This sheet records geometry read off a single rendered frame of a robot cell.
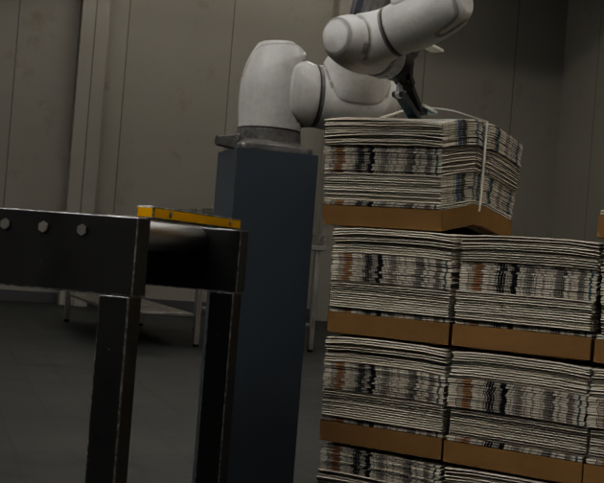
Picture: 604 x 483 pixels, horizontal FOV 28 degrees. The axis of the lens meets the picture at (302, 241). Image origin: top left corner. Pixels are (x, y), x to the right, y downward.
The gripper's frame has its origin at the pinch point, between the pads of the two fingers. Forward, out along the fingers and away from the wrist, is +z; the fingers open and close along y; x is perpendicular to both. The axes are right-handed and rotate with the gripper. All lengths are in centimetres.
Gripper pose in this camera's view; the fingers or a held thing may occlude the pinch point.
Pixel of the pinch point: (432, 80)
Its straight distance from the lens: 269.4
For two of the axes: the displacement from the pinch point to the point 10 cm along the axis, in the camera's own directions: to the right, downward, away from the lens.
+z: 5.4, 1.0, 8.4
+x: 8.3, 0.6, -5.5
